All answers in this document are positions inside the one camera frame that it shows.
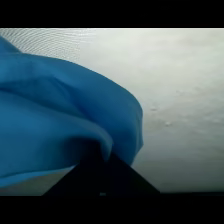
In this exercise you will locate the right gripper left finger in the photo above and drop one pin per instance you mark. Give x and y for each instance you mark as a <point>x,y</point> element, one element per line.
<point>80,180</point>

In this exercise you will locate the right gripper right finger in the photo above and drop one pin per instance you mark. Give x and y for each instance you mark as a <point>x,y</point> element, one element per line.
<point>126,181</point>

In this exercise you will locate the blue garment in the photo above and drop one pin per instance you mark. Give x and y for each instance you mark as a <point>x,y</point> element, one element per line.
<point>56,116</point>

